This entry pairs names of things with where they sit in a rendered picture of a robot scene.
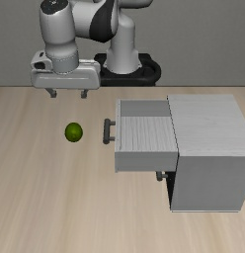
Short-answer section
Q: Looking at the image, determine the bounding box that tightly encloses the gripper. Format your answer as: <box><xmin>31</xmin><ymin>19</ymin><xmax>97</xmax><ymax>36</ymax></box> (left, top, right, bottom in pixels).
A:
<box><xmin>30</xmin><ymin>49</ymin><xmax>102</xmax><ymax>100</ymax></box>

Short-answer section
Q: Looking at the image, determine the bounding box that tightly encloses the green lime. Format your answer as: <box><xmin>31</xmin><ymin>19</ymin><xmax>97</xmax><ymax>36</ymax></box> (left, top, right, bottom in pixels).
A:
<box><xmin>64</xmin><ymin>122</ymin><xmax>84</xmax><ymax>143</ymax></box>

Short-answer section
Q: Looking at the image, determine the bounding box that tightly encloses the grey cabinet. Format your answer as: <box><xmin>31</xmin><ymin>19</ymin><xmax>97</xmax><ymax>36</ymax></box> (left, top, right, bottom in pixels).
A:
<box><xmin>155</xmin><ymin>94</ymin><xmax>245</xmax><ymax>213</ymax></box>

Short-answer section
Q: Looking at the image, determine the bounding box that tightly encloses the open grey drawer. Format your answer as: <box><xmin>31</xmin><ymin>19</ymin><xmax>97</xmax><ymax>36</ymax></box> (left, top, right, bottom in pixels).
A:
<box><xmin>102</xmin><ymin>98</ymin><xmax>179</xmax><ymax>173</ymax></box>

